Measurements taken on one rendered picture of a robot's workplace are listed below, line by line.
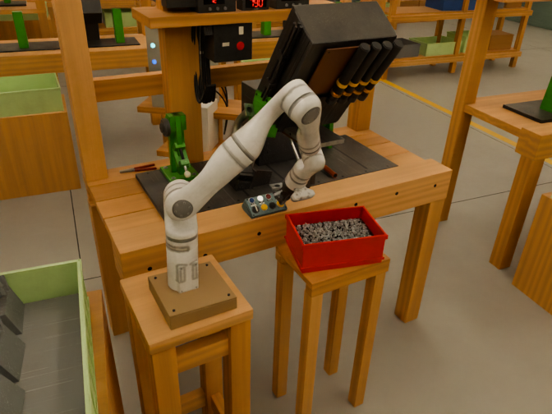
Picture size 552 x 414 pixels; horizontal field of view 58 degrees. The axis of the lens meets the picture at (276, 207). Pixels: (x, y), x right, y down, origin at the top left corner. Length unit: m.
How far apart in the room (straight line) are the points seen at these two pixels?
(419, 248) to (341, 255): 0.86
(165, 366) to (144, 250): 0.41
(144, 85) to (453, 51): 6.07
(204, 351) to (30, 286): 0.55
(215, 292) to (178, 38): 1.09
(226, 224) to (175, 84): 0.69
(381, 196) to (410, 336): 0.90
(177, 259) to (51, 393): 0.46
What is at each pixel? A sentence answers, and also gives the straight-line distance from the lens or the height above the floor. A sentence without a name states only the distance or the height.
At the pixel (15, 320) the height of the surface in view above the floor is 0.88.
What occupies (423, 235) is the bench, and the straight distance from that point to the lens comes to 2.52.
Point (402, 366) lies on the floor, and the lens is 2.62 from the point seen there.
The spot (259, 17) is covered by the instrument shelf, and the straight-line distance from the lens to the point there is 2.16.
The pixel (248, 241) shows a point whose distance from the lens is 1.89.
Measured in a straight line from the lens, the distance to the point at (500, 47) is 8.51.
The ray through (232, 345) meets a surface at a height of 0.73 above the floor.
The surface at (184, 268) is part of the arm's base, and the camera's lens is 1.48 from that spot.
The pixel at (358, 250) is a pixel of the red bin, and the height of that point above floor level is 0.87.
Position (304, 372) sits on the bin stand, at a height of 0.36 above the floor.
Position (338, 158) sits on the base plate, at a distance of 2.37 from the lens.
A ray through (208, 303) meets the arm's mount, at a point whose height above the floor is 0.90.
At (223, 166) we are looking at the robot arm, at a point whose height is 1.30.
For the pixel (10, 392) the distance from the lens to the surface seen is 1.39.
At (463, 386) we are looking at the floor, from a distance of 2.63.
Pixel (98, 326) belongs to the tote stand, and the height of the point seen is 0.79.
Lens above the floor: 1.87
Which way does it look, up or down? 30 degrees down
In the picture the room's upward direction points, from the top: 2 degrees clockwise
